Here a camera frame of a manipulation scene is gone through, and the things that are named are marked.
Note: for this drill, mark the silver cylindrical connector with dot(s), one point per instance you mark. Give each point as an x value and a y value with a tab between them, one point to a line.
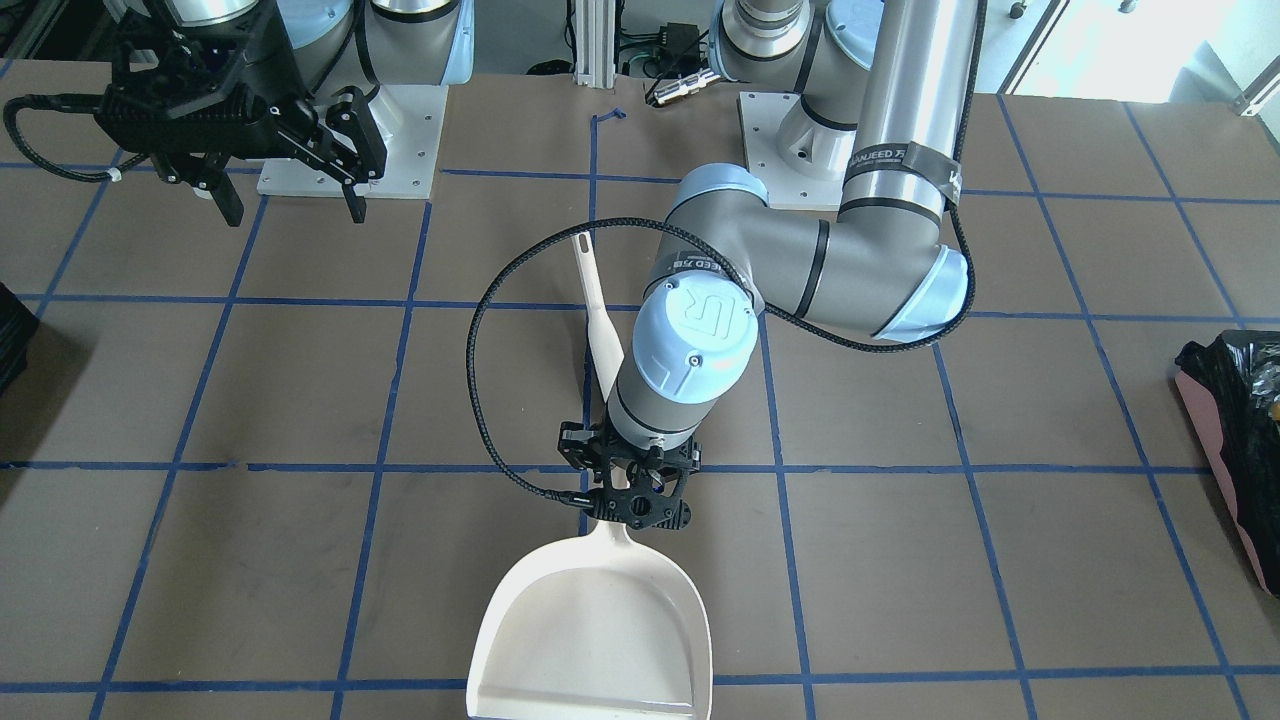
672	87

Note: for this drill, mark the black-bagged trash bin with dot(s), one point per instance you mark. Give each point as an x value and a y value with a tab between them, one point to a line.
18	326

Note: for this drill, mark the black power adapter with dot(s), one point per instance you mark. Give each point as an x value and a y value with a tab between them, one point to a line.
679	44

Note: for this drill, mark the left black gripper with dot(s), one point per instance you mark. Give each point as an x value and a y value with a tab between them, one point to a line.
573	446

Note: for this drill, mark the white plastic dustpan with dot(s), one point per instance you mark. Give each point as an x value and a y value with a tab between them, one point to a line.
593	627

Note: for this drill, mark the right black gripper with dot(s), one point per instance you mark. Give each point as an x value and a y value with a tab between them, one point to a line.
262	60

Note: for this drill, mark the white hand brush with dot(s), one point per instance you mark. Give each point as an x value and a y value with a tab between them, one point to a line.
604	342

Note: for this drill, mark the aluminium frame post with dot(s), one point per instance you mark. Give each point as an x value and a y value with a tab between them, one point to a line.
594	38

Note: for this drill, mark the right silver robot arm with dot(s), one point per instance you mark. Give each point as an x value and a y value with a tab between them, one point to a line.
369	44

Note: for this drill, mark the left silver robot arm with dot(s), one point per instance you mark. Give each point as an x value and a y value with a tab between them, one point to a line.
897	78

